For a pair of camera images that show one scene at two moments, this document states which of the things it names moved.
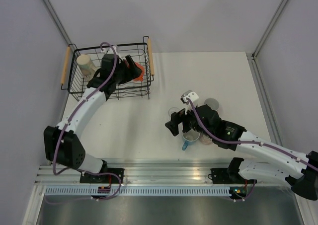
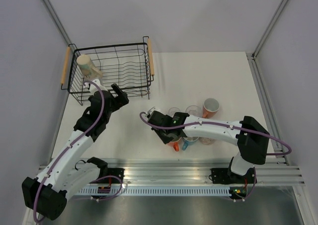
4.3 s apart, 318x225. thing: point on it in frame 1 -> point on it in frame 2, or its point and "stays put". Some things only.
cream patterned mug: (86, 66) stays put
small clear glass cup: (172, 110) stays put
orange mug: (140, 78) -> (176, 145)
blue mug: (189, 138) stays put
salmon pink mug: (212, 103) stays put
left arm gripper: (131, 73) -> (120, 100)
